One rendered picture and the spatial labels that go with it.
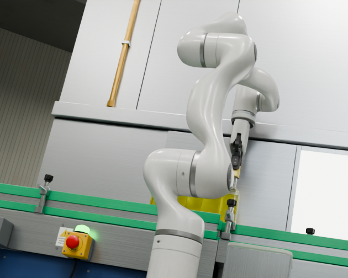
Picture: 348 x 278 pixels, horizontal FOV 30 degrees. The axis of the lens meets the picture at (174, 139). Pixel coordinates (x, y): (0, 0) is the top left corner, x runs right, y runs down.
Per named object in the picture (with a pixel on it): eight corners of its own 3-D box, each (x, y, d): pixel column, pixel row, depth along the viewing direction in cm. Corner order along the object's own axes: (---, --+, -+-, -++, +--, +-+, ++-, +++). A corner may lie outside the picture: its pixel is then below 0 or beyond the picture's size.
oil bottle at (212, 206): (213, 251, 209) (223, 189, 216) (211, 247, 204) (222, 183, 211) (196, 249, 210) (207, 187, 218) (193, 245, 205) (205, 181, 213)
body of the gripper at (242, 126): (233, 126, 228) (228, 155, 224) (231, 113, 218) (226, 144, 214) (254, 128, 226) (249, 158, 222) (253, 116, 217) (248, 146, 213)
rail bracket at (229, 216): (233, 249, 201) (240, 210, 206) (228, 235, 186) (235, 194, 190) (223, 247, 202) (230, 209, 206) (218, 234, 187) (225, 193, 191)
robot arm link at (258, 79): (274, 38, 203) (282, 98, 227) (224, 37, 208) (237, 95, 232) (269, 60, 198) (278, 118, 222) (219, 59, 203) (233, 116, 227)
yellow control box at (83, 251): (89, 263, 195) (95, 239, 198) (82, 258, 189) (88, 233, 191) (68, 260, 197) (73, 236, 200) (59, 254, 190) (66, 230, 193)
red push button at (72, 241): (83, 238, 192) (79, 235, 189) (79, 251, 191) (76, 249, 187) (70, 236, 193) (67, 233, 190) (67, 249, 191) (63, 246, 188)
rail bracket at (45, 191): (46, 217, 206) (56, 177, 210) (37, 210, 199) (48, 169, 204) (34, 214, 207) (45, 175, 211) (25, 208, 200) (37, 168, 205)
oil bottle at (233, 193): (231, 254, 208) (241, 192, 216) (229, 250, 203) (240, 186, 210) (214, 252, 209) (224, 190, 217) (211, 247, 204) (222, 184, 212)
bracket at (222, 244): (230, 270, 197) (233, 247, 200) (227, 263, 189) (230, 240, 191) (218, 268, 198) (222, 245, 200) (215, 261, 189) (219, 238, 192)
